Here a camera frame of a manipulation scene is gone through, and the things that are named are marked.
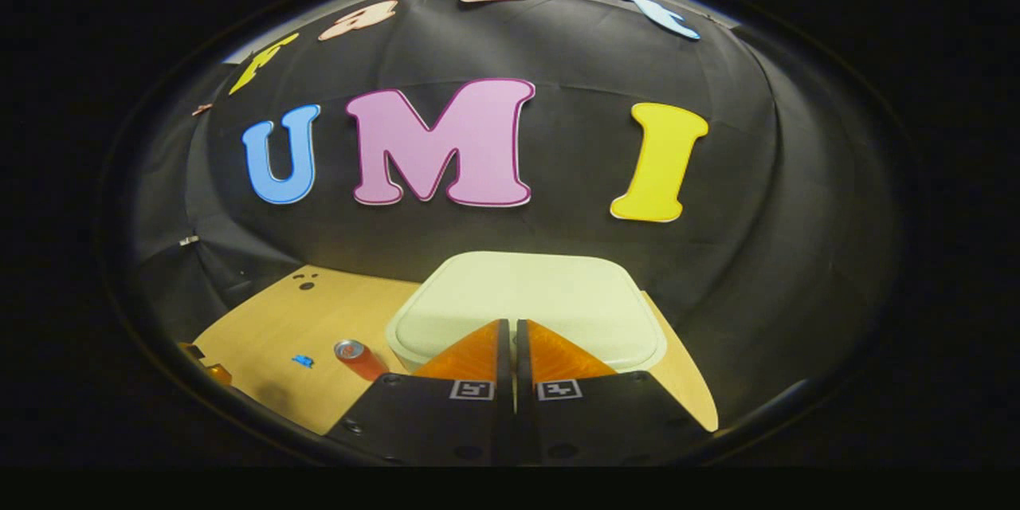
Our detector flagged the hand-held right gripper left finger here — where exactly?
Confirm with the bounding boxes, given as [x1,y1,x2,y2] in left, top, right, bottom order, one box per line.
[327,319,512,467]

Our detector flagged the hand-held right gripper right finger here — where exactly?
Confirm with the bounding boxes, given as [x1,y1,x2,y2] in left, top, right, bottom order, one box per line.
[514,319,718,467]

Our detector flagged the wooden desktop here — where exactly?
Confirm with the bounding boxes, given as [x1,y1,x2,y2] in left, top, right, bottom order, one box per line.
[191,265,720,435]

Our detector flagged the cream desktop garbage bin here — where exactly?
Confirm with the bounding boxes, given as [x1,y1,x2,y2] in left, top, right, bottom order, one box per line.
[386,251,669,374]

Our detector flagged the orange pop can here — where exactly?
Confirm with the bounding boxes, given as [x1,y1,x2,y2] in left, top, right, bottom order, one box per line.
[333,339,390,382]

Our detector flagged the black backdrop cloth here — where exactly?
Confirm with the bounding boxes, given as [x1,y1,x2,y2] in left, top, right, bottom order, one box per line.
[127,0,901,415]

